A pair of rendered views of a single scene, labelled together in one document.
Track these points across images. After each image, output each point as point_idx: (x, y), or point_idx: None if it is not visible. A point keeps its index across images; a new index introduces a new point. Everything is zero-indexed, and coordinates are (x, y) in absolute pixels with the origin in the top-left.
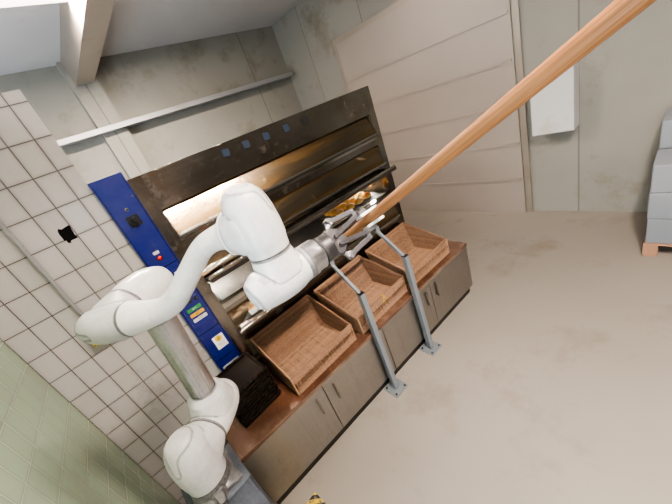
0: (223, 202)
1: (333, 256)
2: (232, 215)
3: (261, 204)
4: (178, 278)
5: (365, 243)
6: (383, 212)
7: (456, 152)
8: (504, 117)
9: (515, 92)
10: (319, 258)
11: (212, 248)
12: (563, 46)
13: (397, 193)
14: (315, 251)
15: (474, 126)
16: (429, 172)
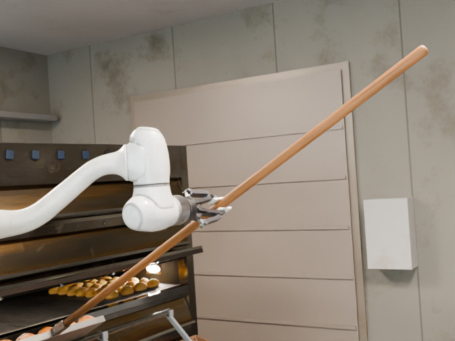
0: (138, 132)
1: (193, 214)
2: (143, 142)
3: (164, 143)
4: (63, 188)
5: (216, 219)
6: (235, 197)
7: (300, 146)
8: (328, 127)
9: (334, 114)
10: (185, 207)
11: (109, 168)
12: (353, 97)
13: (252, 177)
14: (183, 201)
15: (312, 130)
16: (280, 160)
